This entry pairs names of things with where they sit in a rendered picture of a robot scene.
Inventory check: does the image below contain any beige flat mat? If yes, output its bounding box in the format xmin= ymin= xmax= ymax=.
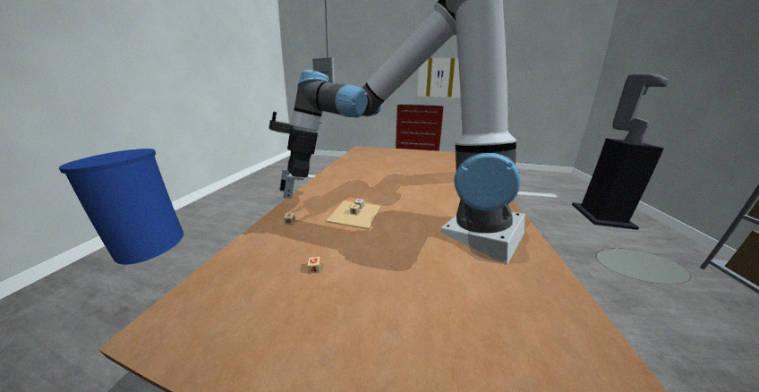
xmin=326 ymin=200 xmax=381 ymax=229

